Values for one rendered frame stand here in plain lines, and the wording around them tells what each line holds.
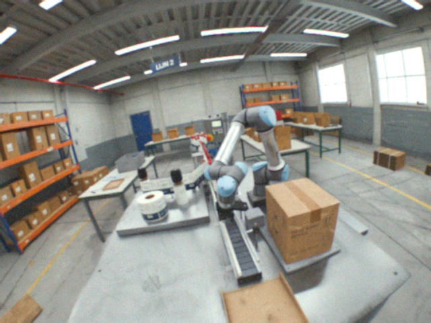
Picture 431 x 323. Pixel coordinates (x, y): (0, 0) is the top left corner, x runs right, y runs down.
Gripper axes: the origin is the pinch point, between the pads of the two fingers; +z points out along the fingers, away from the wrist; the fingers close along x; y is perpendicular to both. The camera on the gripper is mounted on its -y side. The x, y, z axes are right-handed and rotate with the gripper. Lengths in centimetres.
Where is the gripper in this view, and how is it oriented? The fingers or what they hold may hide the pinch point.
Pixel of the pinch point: (230, 220)
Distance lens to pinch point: 104.8
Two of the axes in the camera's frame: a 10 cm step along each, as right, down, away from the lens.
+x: 2.0, 6.9, -7.0
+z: 0.7, 7.0, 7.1
